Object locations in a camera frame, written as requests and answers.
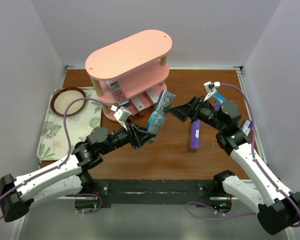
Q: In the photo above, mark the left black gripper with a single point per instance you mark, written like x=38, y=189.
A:
x=134, y=135

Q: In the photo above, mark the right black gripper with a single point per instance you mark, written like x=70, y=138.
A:
x=195, y=108

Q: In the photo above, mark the purple toothpaste box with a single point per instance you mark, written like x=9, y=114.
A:
x=217, y=106
x=194, y=141

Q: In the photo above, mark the blue toothpaste box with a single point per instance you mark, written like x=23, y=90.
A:
x=157, y=118
x=117, y=93
x=218, y=98

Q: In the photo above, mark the red toothpaste box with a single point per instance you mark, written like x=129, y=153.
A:
x=151, y=96
x=138, y=105

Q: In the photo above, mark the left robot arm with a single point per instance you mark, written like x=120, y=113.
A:
x=69, y=175

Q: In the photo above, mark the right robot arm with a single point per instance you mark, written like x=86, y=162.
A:
x=275, y=205

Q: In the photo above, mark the pink three-tier shelf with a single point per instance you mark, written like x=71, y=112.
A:
x=138, y=63

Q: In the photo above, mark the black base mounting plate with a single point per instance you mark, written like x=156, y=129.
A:
x=158, y=192

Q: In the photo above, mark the purple toothpaste box right edge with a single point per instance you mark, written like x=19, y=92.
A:
x=247, y=127

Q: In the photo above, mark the floral serving tray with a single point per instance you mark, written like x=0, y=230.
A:
x=53, y=144

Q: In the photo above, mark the dark red rimmed plate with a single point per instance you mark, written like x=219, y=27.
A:
x=61, y=100

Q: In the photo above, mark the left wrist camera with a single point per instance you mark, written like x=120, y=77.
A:
x=121, y=114

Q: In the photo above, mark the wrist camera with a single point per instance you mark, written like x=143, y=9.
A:
x=121, y=114
x=211, y=89

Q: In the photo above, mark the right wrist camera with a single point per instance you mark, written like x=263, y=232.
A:
x=211, y=89

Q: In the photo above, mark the aluminium frame rail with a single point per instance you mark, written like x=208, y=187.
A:
x=257, y=139

